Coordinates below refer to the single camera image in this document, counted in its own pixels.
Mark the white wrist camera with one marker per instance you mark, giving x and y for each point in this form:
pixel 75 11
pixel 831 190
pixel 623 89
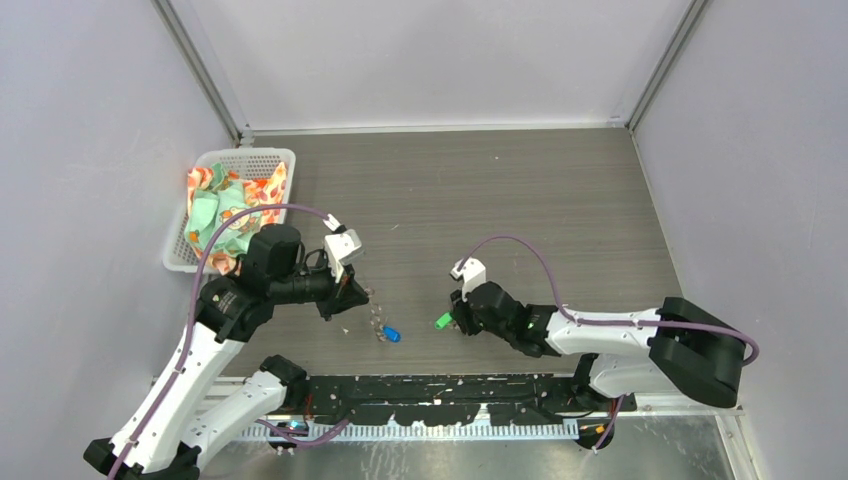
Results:
pixel 471 273
pixel 342 245

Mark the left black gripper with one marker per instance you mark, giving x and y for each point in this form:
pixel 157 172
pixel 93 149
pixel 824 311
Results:
pixel 341 296

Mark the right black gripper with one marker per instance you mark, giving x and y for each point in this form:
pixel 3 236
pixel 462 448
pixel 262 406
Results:
pixel 461 312

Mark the colourful patterned cloth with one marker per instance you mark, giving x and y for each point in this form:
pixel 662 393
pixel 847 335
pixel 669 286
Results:
pixel 214 195

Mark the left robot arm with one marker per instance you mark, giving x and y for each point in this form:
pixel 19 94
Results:
pixel 167 437

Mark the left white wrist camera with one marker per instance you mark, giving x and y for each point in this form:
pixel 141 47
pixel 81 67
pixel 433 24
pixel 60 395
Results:
pixel 342 245

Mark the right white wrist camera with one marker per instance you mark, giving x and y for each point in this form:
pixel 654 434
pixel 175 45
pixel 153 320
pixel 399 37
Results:
pixel 471 273

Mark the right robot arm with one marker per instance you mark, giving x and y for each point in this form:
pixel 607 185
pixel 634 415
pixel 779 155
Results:
pixel 676 347

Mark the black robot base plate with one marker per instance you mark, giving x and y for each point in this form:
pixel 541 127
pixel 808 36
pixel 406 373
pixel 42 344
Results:
pixel 445 400

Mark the green key tag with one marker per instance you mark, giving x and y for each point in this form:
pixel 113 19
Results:
pixel 443 321

